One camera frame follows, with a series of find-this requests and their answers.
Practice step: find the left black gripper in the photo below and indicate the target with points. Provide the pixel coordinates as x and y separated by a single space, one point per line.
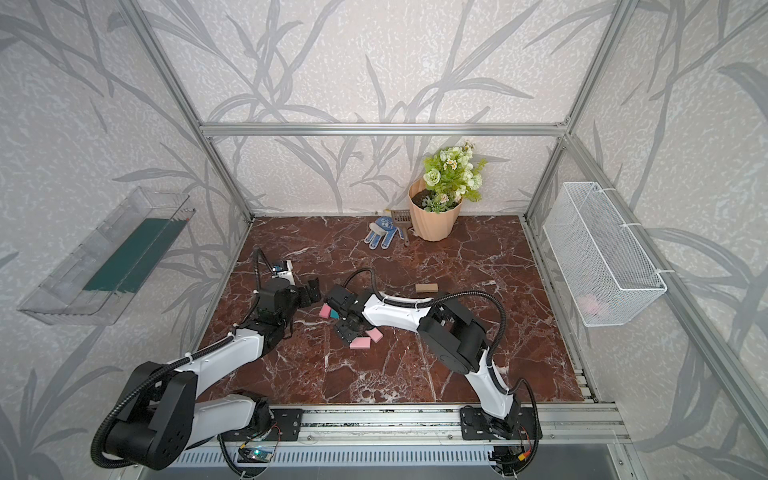
306 291

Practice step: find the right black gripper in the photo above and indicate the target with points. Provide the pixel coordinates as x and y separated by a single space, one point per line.
346 309

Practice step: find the pink block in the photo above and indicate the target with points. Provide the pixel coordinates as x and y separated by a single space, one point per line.
375 335
325 311
360 343

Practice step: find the natural wood block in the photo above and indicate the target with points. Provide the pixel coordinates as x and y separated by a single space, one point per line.
426 288

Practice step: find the pink block front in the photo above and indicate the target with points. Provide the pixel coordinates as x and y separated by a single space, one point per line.
360 343

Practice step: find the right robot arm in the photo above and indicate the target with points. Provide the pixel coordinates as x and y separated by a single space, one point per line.
457 339

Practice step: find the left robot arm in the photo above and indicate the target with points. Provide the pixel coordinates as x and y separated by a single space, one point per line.
159 414

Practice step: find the blue white garden glove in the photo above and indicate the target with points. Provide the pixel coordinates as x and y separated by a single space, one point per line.
381 233

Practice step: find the small brown rake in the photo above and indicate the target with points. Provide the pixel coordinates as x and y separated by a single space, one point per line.
402 221

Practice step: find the beige flower pot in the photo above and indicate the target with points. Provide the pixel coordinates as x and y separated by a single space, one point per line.
430 226

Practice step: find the left controller board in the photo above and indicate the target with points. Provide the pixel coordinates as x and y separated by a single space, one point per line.
256 454

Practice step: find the green white artificial flowers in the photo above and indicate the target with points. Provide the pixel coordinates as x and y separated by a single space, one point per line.
451 176

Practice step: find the green mat in tray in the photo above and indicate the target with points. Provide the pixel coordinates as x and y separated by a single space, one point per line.
131 264

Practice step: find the pink item in basket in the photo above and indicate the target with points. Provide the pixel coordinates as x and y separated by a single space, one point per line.
591 306

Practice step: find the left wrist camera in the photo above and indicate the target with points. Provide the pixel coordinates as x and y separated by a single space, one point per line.
283 270

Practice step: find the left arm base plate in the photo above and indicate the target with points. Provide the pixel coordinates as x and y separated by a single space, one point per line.
279 425

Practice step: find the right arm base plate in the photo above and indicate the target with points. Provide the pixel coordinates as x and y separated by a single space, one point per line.
520 423

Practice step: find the aluminium frame crossbar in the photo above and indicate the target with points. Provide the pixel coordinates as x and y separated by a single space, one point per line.
382 129

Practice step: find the clear plastic wall tray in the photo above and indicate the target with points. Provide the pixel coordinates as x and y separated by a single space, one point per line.
61 299

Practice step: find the aluminium front rail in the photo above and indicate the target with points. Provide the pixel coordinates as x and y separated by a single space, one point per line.
439 424

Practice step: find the white wire mesh basket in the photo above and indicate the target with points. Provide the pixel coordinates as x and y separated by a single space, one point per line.
598 253

